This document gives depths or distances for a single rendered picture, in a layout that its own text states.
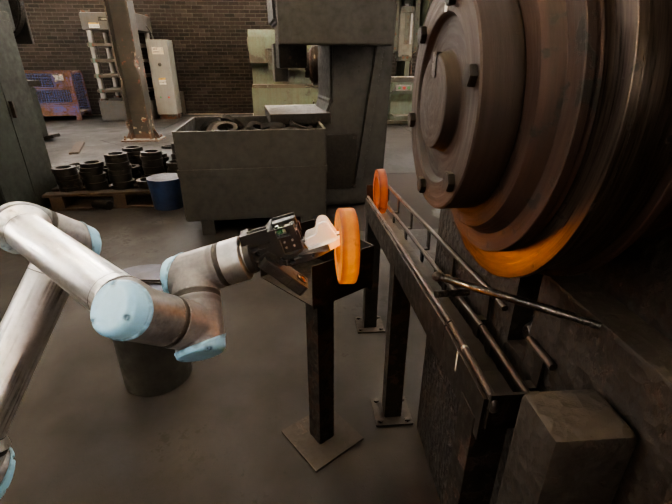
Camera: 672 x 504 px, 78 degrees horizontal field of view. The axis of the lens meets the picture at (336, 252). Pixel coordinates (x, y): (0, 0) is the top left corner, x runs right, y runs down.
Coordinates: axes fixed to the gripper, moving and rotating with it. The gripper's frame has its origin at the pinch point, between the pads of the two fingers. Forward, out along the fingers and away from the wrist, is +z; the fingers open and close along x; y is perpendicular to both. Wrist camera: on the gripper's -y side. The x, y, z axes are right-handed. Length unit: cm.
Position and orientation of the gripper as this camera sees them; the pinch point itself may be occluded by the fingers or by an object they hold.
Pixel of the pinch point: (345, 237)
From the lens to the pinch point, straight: 83.8
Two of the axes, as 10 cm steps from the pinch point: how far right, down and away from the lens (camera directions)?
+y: -2.8, -8.6, -4.3
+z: 9.6, -2.8, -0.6
